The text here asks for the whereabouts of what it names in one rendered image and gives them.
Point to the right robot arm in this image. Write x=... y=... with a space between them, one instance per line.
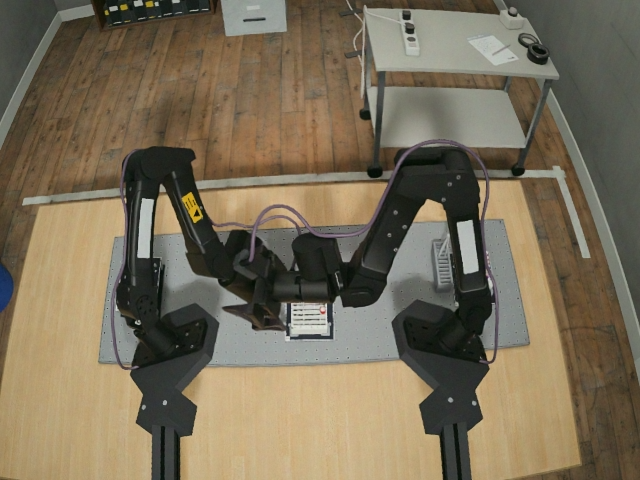
x=451 y=183

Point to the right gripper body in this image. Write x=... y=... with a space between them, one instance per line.
x=274 y=288

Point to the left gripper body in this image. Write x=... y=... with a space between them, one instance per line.
x=247 y=297

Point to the white grid rack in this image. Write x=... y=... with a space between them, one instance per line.
x=317 y=322

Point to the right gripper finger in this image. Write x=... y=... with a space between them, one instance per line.
x=262 y=250
x=245 y=309

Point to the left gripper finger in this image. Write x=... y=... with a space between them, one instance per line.
x=275 y=324

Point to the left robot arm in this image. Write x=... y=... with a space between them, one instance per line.
x=136 y=295

